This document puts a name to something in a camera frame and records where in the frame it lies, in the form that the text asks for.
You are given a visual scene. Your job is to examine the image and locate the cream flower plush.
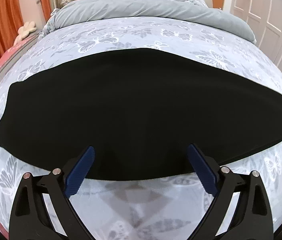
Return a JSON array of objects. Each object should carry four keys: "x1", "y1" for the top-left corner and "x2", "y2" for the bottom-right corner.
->
[{"x1": 13, "y1": 21, "x2": 37, "y2": 46}]

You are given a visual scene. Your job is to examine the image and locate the pink topped side cabinet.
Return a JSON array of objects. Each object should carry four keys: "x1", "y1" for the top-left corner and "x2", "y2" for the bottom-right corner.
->
[{"x1": 0, "y1": 30, "x2": 41, "y2": 74}]

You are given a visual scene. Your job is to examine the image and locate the black pants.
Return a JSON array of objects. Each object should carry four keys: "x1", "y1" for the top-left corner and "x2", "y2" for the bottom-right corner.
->
[{"x1": 0, "y1": 48, "x2": 282, "y2": 180}]

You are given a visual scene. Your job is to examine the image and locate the butterfly print bed sheet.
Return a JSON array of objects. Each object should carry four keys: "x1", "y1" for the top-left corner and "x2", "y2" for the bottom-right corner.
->
[{"x1": 0, "y1": 17, "x2": 282, "y2": 239}]

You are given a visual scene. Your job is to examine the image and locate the grey folded duvet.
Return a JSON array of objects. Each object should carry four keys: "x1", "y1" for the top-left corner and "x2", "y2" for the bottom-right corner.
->
[{"x1": 39, "y1": 0, "x2": 256, "y2": 44}]

